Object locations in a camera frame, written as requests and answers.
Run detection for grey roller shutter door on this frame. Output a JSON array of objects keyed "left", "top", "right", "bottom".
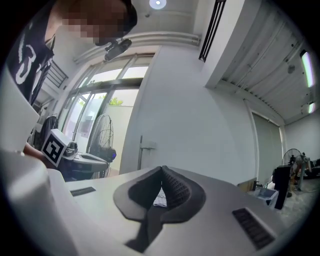
[{"left": 251, "top": 111, "right": 284, "bottom": 186}]

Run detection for black ceiling vent grille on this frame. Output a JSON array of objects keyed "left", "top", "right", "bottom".
[{"left": 198, "top": 0, "right": 227, "bottom": 63}]

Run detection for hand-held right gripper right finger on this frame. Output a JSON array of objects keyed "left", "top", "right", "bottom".
[{"left": 160, "top": 165, "right": 208, "bottom": 225}]

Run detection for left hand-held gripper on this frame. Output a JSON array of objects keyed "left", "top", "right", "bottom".
[{"left": 40, "top": 128, "right": 110, "bottom": 176}]

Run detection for round ceiling lamp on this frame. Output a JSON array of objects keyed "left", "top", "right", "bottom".
[{"left": 149, "top": 0, "right": 167, "bottom": 11}]

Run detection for white ceiling pipes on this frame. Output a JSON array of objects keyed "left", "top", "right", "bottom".
[{"left": 73, "top": 30, "right": 202, "bottom": 65}]

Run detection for black upright box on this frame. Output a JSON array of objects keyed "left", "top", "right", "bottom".
[{"left": 272, "top": 164, "right": 293, "bottom": 211}]

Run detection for person's left forearm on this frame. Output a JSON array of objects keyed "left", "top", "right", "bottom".
[{"left": 23, "top": 144, "right": 46, "bottom": 164}]

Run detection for person's black printed jersey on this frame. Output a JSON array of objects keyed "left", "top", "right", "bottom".
[{"left": 5, "top": 0, "right": 56, "bottom": 106}]

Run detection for large black floor fan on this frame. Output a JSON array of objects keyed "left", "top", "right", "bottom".
[{"left": 88, "top": 113, "right": 118, "bottom": 178}]

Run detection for black head-mounted camera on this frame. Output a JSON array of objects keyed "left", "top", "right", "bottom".
[{"left": 103, "top": 38, "right": 133, "bottom": 62}]

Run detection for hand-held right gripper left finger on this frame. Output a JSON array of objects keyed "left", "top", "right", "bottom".
[{"left": 113, "top": 165, "right": 164, "bottom": 222}]

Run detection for black hanging jacket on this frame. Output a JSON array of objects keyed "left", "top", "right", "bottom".
[{"left": 39, "top": 114, "right": 59, "bottom": 151}]

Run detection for small black pedestal fan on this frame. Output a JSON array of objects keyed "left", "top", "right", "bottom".
[{"left": 281, "top": 148, "right": 304, "bottom": 199}]

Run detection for black stair railing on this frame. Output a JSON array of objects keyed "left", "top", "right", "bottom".
[{"left": 45, "top": 60, "right": 69, "bottom": 89}]

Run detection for grey plastic bin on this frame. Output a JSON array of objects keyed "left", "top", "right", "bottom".
[{"left": 253, "top": 186, "right": 279, "bottom": 207}]

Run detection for person's head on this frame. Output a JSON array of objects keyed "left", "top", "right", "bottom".
[{"left": 53, "top": 0, "right": 139, "bottom": 47}]

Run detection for long tube ceiling light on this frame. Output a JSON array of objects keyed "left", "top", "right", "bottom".
[{"left": 300, "top": 49, "right": 315, "bottom": 89}]

